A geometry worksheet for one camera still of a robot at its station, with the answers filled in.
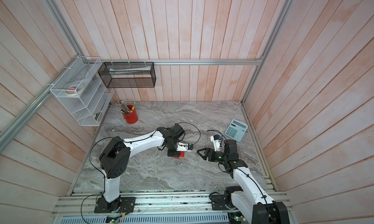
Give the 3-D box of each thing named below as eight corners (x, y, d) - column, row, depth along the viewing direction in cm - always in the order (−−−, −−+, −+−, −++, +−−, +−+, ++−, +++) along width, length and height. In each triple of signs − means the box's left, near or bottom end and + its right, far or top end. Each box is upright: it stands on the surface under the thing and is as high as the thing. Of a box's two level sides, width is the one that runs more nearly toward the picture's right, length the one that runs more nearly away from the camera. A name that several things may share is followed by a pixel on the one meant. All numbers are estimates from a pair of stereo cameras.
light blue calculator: (224, 134, 103) (225, 131, 100) (232, 121, 111) (233, 118, 108) (240, 142, 99) (241, 139, 96) (246, 128, 107) (248, 125, 104)
